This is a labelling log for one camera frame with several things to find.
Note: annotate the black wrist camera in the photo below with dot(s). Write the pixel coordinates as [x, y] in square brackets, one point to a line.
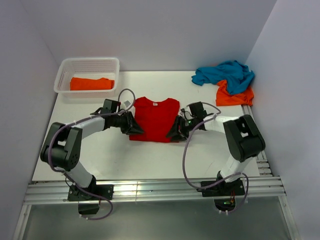
[113, 106]
[193, 110]

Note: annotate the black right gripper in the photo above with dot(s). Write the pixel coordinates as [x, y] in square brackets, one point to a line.
[179, 135]

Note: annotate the white plastic basket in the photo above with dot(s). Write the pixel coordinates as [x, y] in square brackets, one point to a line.
[88, 68]

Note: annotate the aluminium rail frame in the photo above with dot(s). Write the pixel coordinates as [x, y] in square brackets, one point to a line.
[144, 172]

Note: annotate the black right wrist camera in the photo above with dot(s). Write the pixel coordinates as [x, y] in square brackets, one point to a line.
[193, 110]

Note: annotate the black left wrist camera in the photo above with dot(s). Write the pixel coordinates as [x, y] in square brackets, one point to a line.
[113, 106]

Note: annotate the red t shirt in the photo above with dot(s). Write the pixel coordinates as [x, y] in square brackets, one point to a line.
[155, 119]

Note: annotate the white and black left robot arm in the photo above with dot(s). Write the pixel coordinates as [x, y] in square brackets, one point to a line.
[62, 146]

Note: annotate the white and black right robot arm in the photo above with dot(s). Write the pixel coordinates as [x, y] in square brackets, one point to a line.
[243, 138]

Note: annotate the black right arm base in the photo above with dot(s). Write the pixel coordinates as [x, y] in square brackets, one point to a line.
[228, 191]

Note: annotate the blue t shirt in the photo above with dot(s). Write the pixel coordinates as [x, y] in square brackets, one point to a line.
[237, 75]

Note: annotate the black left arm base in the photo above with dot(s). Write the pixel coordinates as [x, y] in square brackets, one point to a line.
[89, 201]

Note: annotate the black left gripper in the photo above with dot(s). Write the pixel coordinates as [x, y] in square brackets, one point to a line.
[131, 127]

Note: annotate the rolled orange t shirt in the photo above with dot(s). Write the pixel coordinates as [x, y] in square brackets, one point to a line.
[87, 84]

